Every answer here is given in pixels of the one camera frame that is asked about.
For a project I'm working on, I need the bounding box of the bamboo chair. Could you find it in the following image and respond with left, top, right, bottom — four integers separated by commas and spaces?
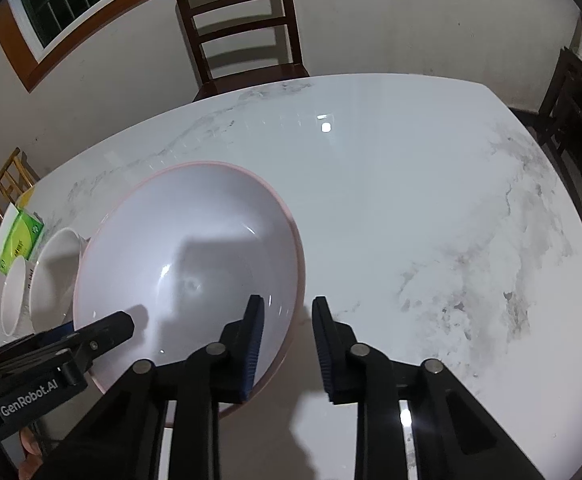
0, 147, 40, 208

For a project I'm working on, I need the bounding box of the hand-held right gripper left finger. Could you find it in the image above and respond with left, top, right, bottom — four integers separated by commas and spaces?
46, 294, 266, 480

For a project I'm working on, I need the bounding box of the white ribbed bowl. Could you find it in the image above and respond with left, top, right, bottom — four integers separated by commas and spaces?
0, 256, 36, 337

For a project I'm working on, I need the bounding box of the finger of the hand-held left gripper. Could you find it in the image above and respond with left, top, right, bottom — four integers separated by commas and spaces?
0, 310, 136, 376

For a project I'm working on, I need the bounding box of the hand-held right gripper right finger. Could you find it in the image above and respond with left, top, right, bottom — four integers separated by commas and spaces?
311, 296, 547, 480

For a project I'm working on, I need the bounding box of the white cartoon print bowl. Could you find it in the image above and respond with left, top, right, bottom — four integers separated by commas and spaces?
28, 227, 92, 333

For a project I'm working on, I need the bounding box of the wooden framed window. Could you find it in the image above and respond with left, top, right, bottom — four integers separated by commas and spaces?
0, 0, 212, 93

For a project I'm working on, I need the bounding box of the pink bowl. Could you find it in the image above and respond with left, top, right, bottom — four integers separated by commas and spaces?
72, 161, 306, 421

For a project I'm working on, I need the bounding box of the dark wooden side chair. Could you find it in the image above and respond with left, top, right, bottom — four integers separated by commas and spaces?
508, 47, 582, 251

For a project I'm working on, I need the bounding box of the green tissue box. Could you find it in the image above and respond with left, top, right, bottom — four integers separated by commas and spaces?
0, 203, 45, 276

